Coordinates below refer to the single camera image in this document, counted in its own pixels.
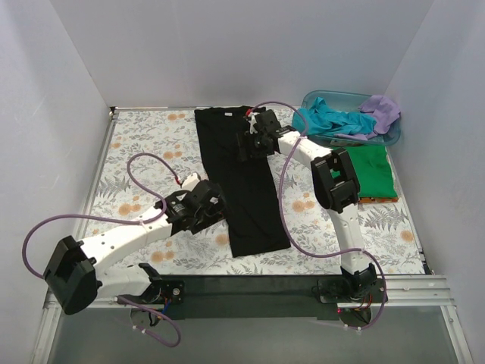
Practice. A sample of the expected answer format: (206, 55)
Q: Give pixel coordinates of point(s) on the aluminium front rail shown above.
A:
(401, 290)

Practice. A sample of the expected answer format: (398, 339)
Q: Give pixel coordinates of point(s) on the teal t shirt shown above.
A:
(320, 119)

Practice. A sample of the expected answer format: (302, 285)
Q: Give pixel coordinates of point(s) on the teal plastic basket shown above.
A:
(349, 102)

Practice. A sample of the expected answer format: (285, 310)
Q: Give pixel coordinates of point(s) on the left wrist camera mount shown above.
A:
(191, 180)

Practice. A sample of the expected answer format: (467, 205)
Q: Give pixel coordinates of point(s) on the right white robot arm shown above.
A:
(336, 189)

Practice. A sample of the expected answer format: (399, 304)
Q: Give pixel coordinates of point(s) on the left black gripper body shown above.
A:
(211, 211)

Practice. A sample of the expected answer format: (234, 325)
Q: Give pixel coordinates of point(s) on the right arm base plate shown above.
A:
(336, 289)

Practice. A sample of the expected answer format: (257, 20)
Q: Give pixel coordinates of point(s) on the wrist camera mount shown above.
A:
(191, 180)
(251, 115)

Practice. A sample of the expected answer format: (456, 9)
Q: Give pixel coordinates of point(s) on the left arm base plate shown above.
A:
(164, 291)

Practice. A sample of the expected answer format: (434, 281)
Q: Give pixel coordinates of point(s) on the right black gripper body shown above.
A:
(248, 145)

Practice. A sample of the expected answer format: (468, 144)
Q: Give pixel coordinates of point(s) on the black t shirt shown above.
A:
(252, 212)

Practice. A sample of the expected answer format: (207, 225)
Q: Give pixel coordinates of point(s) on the lavender t shirt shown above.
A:
(383, 110)

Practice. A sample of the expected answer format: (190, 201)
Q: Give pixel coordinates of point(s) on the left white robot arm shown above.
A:
(80, 272)

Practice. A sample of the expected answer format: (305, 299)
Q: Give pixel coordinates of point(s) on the orange patterned folded cloth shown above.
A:
(372, 200)

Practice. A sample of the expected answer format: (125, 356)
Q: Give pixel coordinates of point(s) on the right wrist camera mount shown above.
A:
(251, 115)

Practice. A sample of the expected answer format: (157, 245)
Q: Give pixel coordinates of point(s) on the floral table mat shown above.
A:
(146, 150)

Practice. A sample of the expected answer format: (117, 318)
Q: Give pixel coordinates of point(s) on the folded green t shirt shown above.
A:
(373, 172)

